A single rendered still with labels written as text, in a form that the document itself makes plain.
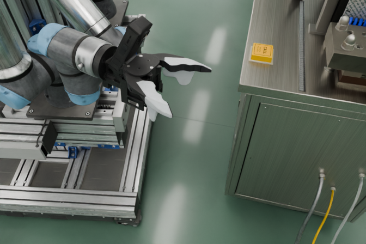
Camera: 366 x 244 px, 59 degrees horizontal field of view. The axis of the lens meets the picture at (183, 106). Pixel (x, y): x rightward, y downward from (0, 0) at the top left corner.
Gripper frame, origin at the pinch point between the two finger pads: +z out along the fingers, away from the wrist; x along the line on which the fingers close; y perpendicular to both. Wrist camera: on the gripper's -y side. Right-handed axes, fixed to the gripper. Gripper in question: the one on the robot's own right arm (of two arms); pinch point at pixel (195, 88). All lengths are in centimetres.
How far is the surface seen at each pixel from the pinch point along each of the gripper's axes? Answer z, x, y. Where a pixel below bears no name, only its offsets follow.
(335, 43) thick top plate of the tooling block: 19, -58, 13
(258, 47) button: -3, -59, 23
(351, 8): 20, -73, 7
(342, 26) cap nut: 20, -65, 10
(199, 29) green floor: -82, -186, 99
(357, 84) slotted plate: 31, -59, 24
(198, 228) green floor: -5, -37, 120
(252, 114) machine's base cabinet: 4, -46, 41
